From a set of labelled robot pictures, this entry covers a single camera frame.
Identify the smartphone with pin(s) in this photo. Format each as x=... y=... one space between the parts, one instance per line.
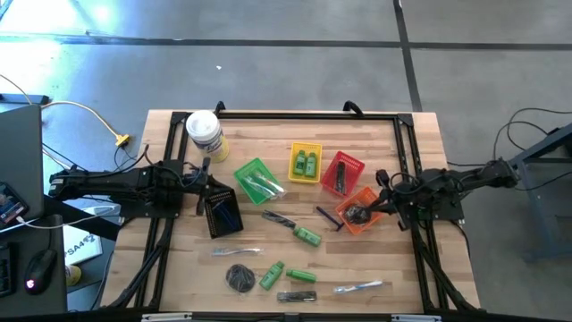
x=10 y=205

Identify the yellow Lysol wipes canister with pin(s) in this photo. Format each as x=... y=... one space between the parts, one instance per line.
x=203 y=127

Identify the orange plastic basket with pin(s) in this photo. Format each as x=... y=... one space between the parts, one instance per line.
x=364 y=196

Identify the blue disposable razor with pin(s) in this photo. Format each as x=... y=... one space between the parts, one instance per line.
x=231 y=220
x=330 y=217
x=221 y=210

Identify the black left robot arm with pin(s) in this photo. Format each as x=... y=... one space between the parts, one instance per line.
x=111 y=181

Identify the silver aluminium bracket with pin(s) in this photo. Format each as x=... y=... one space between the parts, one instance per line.
x=166 y=317
x=415 y=318

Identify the grey laptop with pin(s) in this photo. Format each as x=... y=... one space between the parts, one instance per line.
x=20 y=156

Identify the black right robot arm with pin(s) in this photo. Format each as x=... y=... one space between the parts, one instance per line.
x=469 y=179

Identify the green plastic basket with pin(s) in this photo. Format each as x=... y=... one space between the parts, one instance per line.
x=248 y=170

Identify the yellow plastic basket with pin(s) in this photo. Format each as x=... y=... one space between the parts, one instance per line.
x=305 y=148

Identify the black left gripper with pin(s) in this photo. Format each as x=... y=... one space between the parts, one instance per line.
x=192 y=181

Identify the black keyboard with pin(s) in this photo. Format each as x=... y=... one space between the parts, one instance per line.
x=4 y=270

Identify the small yellow round object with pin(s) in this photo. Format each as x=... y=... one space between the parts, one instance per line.
x=73 y=275

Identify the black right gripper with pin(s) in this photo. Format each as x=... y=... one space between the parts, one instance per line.
x=404 y=199

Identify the red plastic basket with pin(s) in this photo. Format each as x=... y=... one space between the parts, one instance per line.
x=355 y=163

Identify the black plastic basket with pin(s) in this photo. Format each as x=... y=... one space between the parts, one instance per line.
x=213 y=228

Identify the white printed booklet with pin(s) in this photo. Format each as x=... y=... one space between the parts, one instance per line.
x=80 y=246

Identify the blue-grey metal stand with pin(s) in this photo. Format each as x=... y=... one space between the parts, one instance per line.
x=549 y=139

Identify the black desk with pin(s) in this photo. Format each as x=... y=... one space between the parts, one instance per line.
x=49 y=304

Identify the black computer mouse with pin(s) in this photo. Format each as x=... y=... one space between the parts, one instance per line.
x=39 y=270

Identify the blue white wrapped toothbrush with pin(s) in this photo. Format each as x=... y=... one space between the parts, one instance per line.
x=357 y=287

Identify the black aluminium rig frame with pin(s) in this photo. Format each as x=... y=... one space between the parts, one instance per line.
x=313 y=115

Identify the green shampoo bottle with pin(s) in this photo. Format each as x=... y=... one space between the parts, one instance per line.
x=271 y=275
x=307 y=236
x=299 y=164
x=300 y=275
x=311 y=165

